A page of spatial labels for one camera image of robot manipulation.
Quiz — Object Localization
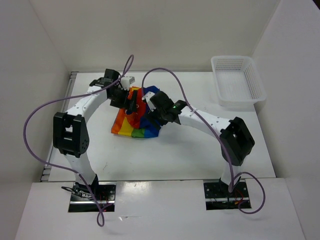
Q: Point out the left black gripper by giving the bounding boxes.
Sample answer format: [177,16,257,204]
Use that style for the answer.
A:
[108,86,138,113]

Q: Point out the rainbow striped shorts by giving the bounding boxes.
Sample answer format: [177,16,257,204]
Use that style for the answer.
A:
[110,86,160,139]

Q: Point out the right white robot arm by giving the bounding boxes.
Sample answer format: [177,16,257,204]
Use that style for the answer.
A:
[143,91,255,197]

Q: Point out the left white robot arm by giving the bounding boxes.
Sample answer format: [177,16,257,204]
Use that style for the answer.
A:
[53,69,138,200]

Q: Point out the white plastic basket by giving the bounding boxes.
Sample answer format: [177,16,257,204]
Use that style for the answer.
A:
[211,55,267,108]

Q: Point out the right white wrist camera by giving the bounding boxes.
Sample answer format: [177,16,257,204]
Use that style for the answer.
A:
[141,91,156,112]

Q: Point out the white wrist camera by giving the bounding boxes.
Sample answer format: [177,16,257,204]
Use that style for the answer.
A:
[141,91,156,112]
[119,76,135,91]

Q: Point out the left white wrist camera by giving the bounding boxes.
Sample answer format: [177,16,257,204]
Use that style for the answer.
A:
[119,76,135,91]

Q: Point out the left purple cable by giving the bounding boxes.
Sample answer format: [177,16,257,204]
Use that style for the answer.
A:
[22,54,135,227]

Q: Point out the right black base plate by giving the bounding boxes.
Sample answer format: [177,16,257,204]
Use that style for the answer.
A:
[203,181,251,211]

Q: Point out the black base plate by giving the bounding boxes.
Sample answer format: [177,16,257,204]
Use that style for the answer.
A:
[61,182,116,213]
[203,181,251,211]

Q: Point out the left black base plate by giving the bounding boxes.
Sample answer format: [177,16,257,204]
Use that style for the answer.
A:
[61,182,116,213]

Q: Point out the aluminium table edge rail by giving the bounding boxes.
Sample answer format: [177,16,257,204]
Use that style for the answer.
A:
[40,71,78,183]

